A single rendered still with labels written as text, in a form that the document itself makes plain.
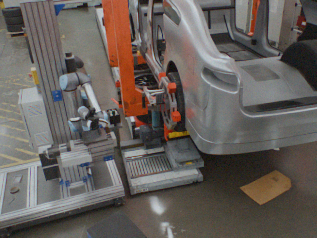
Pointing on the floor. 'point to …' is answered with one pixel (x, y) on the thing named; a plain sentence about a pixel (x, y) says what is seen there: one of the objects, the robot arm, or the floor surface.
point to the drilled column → (117, 137)
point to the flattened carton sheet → (267, 187)
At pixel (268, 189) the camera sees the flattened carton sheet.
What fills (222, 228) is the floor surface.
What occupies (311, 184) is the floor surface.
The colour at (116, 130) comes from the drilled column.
